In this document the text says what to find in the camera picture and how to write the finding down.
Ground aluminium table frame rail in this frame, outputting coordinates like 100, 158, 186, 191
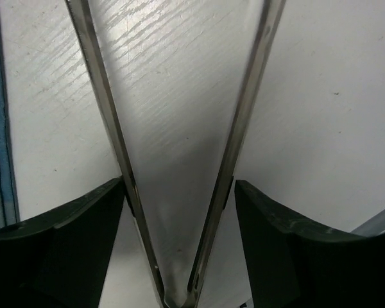
351, 209, 385, 237

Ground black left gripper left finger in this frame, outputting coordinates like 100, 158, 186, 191
0, 178, 125, 307

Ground metal tongs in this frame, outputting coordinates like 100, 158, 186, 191
65, 1, 286, 307

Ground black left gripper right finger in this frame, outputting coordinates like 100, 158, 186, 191
234, 180, 385, 307

